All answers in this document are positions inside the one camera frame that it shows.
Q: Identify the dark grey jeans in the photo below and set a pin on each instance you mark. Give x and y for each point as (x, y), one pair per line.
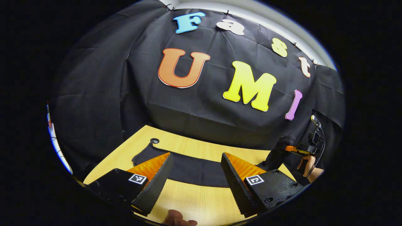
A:
(194, 171)

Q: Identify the white printed board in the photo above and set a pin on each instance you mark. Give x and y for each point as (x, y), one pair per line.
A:
(56, 143)

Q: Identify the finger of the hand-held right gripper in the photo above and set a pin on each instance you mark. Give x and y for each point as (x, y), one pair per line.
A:
(282, 147)

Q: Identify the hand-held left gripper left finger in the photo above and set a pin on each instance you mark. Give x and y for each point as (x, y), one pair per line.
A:
(155, 188)

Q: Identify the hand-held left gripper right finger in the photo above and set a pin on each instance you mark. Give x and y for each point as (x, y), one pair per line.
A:
(237, 188)

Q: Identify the black backdrop cloth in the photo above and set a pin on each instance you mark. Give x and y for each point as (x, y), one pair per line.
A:
(125, 94)

